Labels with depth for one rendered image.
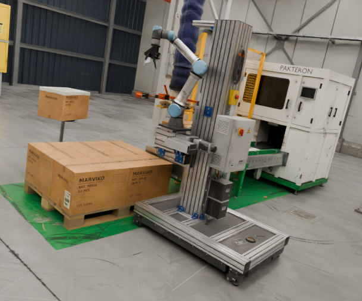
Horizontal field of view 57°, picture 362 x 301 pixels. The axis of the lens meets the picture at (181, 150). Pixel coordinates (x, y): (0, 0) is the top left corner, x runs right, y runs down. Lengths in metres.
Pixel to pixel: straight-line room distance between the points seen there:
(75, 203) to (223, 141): 1.41
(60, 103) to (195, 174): 2.36
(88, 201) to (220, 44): 1.83
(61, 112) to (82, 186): 1.90
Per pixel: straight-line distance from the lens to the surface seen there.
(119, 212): 3.47
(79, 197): 3.13
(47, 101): 4.94
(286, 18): 13.23
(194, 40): 3.74
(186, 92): 2.91
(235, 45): 3.01
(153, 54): 3.00
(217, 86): 3.02
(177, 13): 5.02
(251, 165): 4.81
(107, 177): 3.21
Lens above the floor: 1.51
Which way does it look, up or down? 13 degrees down
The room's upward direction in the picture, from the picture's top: 10 degrees clockwise
